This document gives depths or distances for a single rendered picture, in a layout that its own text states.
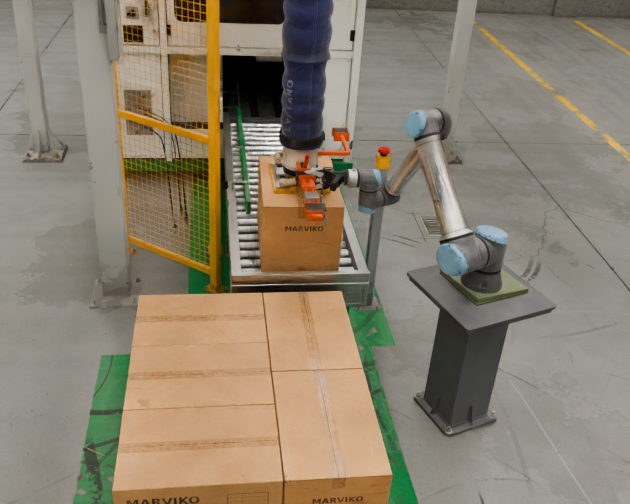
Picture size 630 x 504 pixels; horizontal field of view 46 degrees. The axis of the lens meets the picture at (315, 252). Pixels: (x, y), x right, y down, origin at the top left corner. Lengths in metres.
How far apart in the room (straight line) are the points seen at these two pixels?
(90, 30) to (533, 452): 3.00
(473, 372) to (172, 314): 1.46
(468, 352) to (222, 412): 1.21
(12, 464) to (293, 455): 1.42
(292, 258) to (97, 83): 1.35
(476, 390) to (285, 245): 1.18
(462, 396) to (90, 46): 2.53
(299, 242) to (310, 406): 0.98
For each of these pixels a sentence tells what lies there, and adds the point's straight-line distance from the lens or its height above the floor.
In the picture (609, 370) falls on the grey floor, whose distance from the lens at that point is 4.51.
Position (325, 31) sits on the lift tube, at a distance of 3.51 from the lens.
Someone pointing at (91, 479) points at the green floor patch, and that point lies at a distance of 3.55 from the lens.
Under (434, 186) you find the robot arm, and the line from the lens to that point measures 3.23.
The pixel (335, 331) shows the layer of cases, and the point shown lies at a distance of 3.42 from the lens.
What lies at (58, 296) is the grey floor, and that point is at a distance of 4.70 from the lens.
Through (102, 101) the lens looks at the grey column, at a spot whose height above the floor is 1.24.
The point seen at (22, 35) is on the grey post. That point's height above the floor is 1.00.
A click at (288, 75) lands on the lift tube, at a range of 3.59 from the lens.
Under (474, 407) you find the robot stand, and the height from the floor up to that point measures 0.10.
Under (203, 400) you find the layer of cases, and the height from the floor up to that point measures 0.54.
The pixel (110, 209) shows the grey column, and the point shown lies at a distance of 4.30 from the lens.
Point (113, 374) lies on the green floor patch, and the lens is 4.05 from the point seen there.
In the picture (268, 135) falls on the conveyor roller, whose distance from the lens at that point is 5.50.
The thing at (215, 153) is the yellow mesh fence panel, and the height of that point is 0.93.
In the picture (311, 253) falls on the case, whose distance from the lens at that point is 3.71.
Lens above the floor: 2.59
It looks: 31 degrees down
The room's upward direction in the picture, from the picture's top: 4 degrees clockwise
